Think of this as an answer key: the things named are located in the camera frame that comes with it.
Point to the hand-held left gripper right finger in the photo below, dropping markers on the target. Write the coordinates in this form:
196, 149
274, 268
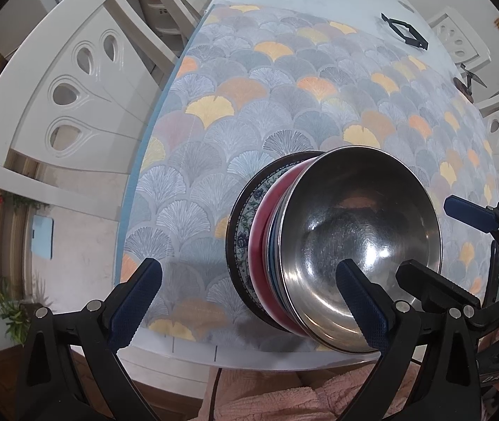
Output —
363, 307

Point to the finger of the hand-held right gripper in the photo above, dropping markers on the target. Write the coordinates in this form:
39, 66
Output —
469, 212
429, 283

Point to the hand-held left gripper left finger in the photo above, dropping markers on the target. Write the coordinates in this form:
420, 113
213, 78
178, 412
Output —
137, 302

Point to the large steel bowl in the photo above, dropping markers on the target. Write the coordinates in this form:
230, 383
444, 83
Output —
363, 228

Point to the pink dotted bowl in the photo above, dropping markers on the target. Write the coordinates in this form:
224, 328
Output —
259, 237

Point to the light blue floor scale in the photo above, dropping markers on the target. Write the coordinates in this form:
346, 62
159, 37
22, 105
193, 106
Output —
42, 237

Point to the green potted plant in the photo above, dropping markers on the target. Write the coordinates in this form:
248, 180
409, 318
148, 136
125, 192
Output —
14, 315

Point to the pink fuzzy clothing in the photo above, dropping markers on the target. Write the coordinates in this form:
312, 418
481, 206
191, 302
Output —
275, 394

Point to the small stand with brown base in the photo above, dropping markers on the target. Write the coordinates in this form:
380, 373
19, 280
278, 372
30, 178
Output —
463, 85

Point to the fan-patterned tablecloth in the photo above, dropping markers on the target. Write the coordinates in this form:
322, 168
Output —
253, 140

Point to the black folding frame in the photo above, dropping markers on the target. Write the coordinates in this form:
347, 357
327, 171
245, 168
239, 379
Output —
420, 45

